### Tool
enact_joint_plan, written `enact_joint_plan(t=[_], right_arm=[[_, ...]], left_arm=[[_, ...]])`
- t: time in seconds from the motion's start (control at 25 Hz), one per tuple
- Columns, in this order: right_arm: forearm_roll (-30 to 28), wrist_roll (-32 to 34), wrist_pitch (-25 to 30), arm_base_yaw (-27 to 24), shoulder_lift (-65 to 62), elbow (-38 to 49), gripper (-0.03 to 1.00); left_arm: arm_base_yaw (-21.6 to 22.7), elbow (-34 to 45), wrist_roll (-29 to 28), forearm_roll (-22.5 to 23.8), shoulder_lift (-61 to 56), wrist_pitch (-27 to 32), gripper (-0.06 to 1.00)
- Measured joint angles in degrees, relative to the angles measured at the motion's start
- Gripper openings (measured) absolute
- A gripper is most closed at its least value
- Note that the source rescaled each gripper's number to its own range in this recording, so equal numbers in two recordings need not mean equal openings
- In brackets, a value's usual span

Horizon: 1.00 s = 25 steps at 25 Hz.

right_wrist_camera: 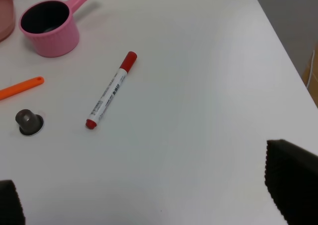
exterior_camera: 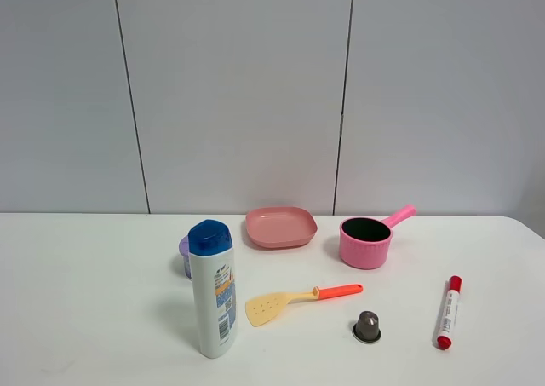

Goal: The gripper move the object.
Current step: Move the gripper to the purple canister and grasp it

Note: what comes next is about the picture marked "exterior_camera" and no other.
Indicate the yellow orange toy spatula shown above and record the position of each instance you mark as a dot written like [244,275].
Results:
[263,309]

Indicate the pink square plate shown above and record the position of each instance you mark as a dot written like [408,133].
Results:
[285,227]

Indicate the pink toy saucepan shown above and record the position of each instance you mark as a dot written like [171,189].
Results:
[364,241]

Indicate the white blue-capped shampoo bottle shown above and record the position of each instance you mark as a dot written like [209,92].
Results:
[212,267]

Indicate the red whiteboard marker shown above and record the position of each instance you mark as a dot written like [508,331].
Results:
[447,322]

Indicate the purple-lidded round can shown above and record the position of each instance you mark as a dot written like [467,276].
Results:
[184,251]

